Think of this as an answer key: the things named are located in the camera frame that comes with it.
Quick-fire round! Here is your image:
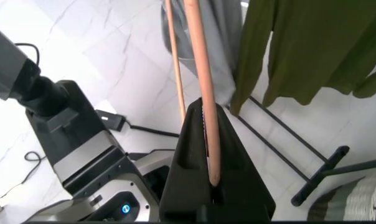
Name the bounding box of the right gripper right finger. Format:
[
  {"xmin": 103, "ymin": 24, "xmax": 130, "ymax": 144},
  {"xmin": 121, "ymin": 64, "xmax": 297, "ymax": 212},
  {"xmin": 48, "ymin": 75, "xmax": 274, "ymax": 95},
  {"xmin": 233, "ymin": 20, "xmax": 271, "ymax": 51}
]
[{"xmin": 211, "ymin": 102, "xmax": 276, "ymax": 222}]

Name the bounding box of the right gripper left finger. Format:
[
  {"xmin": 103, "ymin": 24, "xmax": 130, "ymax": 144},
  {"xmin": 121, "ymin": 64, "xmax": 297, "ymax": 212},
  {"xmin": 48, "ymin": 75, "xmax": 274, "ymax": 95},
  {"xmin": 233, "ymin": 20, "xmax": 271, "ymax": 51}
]
[{"xmin": 159, "ymin": 98, "xmax": 212, "ymax": 222}]

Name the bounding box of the pink clothes hanger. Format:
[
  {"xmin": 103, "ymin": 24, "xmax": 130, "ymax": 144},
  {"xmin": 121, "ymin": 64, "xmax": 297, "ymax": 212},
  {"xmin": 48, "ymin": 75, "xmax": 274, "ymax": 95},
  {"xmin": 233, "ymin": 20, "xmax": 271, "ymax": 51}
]
[{"xmin": 164, "ymin": 0, "xmax": 222, "ymax": 187}]

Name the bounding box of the pale grey garment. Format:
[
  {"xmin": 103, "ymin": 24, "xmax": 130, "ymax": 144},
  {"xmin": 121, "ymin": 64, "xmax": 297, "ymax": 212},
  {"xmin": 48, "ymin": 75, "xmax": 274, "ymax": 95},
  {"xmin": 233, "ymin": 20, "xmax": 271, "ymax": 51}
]
[{"xmin": 161, "ymin": 0, "xmax": 248, "ymax": 106}]

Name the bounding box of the green printed T-shirt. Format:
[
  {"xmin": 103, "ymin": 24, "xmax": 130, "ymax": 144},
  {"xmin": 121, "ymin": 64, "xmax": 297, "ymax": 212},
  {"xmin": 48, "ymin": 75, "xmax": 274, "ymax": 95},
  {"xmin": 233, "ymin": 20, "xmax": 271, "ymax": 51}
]
[{"xmin": 230, "ymin": 0, "xmax": 376, "ymax": 116}]

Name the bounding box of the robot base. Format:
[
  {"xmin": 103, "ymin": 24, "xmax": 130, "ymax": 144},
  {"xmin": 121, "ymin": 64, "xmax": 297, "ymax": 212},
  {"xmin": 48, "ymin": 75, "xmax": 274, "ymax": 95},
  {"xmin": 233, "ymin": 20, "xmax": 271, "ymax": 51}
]
[{"xmin": 0, "ymin": 79, "xmax": 180, "ymax": 222}]

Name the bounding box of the black clothes rack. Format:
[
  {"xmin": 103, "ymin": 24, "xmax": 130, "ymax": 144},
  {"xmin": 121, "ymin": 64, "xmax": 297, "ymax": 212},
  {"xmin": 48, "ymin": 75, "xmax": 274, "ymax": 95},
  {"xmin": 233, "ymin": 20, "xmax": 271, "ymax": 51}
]
[{"xmin": 225, "ymin": 95, "xmax": 376, "ymax": 208}]

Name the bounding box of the white laundry basket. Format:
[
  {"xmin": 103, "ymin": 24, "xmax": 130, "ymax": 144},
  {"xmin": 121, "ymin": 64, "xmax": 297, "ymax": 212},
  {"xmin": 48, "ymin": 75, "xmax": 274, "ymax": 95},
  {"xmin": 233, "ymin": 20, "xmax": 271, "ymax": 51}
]
[{"xmin": 306, "ymin": 172, "xmax": 376, "ymax": 222}]

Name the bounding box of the black power adapter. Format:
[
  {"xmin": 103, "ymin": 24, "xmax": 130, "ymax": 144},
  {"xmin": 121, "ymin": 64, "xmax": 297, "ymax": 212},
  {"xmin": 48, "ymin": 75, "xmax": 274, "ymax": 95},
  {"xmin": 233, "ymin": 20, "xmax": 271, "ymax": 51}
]
[{"xmin": 95, "ymin": 108, "xmax": 180, "ymax": 138}]

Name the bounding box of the thin black cable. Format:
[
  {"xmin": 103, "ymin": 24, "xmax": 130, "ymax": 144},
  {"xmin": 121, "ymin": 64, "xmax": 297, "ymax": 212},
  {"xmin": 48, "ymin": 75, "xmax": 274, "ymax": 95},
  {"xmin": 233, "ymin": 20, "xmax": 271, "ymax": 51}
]
[
  {"xmin": 0, "ymin": 151, "xmax": 48, "ymax": 206},
  {"xmin": 14, "ymin": 42, "xmax": 41, "ymax": 67}
]

